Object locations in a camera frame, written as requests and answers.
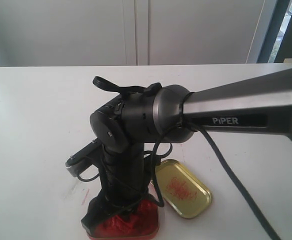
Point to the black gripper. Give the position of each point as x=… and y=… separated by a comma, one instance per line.
x=122, y=185

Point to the red ink pad tin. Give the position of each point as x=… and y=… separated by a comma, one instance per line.
x=105, y=221

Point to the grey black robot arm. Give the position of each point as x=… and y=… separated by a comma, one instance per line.
x=169, y=114

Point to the gold metal tin lid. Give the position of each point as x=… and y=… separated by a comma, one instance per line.
x=181, y=189

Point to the white cabinet doors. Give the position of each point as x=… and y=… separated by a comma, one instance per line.
x=132, y=32

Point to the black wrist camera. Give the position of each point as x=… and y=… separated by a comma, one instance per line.
x=90, y=155

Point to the dark window frame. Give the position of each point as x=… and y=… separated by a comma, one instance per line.
x=284, y=50

